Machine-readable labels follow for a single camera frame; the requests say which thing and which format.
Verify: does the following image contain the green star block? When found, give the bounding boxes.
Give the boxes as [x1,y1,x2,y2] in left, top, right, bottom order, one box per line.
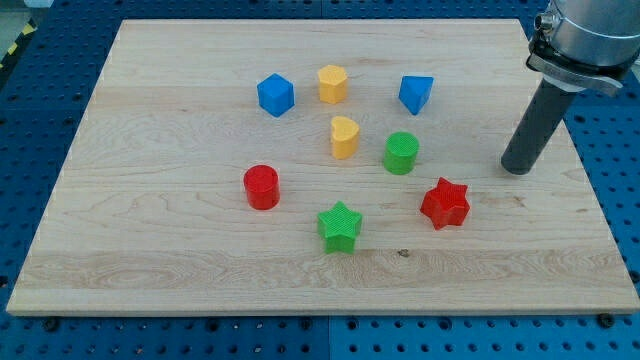
[317,201,363,254]

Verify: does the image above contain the blue cube block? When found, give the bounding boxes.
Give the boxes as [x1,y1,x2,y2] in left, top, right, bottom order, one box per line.
[257,73,295,117]

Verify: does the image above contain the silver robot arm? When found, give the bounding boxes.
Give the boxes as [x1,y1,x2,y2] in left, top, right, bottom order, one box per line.
[527,0,639,97]

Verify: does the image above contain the red star block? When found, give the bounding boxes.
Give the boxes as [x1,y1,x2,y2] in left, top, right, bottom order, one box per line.
[420,177,471,230]

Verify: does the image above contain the red cylinder block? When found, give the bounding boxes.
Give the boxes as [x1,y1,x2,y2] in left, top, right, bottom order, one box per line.
[243,164,280,210]

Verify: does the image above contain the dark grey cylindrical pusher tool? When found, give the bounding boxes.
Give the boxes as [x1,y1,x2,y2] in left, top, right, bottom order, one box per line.
[501,79,577,175]

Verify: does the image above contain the yellow hexagon block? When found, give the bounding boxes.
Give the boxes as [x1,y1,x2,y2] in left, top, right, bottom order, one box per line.
[317,65,348,104]

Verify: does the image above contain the yellow heart block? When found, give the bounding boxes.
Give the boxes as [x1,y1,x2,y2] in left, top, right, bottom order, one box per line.
[331,116,360,160]

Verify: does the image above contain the green cylinder block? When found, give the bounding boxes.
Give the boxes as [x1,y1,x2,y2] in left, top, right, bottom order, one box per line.
[383,132,420,175]

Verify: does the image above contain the blue triangle block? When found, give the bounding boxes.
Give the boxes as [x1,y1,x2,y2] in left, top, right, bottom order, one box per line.
[398,76,434,115]

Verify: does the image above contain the light wooden board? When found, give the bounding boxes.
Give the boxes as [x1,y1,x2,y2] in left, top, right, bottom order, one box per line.
[7,19,639,317]

